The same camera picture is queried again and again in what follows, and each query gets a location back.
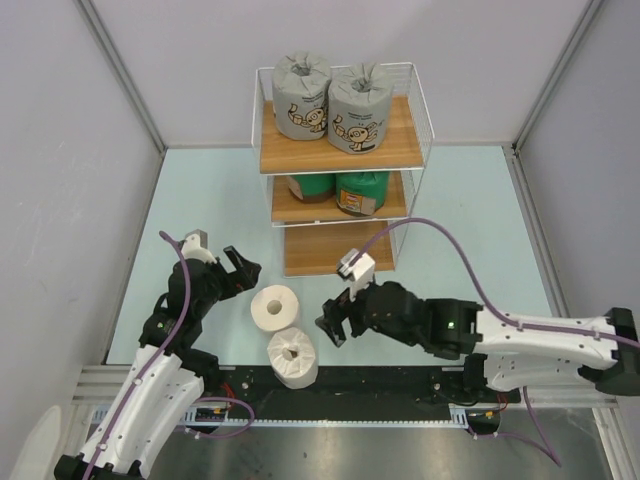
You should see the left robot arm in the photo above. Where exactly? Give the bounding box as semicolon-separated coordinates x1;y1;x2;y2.
54;235;262;479

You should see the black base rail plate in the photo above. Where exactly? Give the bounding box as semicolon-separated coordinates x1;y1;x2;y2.
172;363;596;437

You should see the white object bottom left corner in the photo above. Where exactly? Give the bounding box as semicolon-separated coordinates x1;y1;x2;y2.
9;405;62;480

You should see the plain white paper roll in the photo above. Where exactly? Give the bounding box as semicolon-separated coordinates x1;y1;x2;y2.
250;285;301;333

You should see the grey paper roll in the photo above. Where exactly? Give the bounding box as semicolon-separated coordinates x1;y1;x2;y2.
272;51;331;141
328;63;394;155

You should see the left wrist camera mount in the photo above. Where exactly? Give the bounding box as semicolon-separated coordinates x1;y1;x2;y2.
180;229;218;264

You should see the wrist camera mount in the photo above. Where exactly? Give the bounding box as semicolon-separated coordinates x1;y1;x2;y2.
180;229;218;264
336;249;375;302

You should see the white wire three-tier shelf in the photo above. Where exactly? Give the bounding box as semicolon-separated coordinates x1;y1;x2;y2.
251;62;434;277

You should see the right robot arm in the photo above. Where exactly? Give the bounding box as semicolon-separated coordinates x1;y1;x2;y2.
315;281;639;397

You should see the green paper roll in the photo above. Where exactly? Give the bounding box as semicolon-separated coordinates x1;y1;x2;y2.
336;171;390;216
286;173;336;203

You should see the white wrapped paper roll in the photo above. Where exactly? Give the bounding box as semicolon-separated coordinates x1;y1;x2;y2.
267;327;319;390

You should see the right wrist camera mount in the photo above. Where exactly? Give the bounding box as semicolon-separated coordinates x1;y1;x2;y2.
336;249;375;302

